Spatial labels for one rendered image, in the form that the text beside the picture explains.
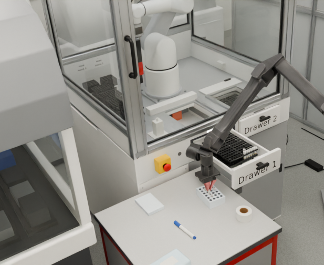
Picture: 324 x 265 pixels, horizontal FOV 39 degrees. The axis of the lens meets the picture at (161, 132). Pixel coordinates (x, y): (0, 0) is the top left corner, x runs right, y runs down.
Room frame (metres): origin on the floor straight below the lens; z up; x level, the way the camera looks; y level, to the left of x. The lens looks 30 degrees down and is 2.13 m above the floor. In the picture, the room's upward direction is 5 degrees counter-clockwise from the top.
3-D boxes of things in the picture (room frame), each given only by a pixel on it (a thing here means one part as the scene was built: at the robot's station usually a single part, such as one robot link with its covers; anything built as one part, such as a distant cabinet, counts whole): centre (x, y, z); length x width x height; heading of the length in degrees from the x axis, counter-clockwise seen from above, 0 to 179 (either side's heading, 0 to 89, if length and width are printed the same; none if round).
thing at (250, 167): (1.73, -0.43, 0.87); 0.29 x 0.02 x 0.11; 120
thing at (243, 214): (1.53, -0.33, 0.78); 0.07 x 0.07 x 0.04
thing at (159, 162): (1.83, 0.01, 0.88); 0.07 x 0.05 x 0.07; 120
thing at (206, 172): (1.67, -0.19, 0.94); 0.10 x 0.07 x 0.07; 111
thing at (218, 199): (1.68, -0.20, 0.78); 0.12 x 0.08 x 0.04; 23
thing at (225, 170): (1.91, -0.33, 0.86); 0.40 x 0.26 x 0.06; 30
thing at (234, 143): (1.91, -0.33, 0.87); 0.22 x 0.18 x 0.06; 30
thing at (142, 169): (2.45, -0.07, 0.87); 1.02 x 0.95 x 0.14; 120
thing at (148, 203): (1.67, 0.09, 0.77); 0.13 x 0.09 x 0.02; 30
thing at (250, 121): (2.17, -0.55, 0.87); 0.29 x 0.02 x 0.11; 120
